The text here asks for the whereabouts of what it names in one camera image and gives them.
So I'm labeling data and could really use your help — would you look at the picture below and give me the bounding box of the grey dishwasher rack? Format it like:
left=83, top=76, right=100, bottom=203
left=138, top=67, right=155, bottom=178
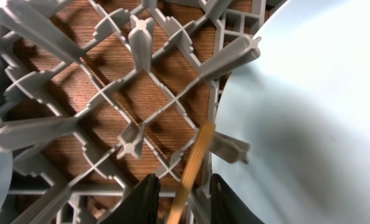
left=0, top=0, right=267, bottom=224

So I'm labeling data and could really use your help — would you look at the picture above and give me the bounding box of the large light blue plate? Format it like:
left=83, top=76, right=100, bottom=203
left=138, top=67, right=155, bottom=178
left=212, top=0, right=370, bottom=223

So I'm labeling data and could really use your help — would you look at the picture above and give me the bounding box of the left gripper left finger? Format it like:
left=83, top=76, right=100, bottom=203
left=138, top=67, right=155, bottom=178
left=100, top=174, right=161, bottom=224

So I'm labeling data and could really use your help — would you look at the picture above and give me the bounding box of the wooden chopstick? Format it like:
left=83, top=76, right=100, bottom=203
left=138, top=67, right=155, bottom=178
left=166, top=121, right=216, bottom=224

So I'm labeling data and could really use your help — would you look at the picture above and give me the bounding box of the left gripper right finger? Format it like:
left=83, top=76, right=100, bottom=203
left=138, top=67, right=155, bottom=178
left=210, top=174, right=263, bottom=224

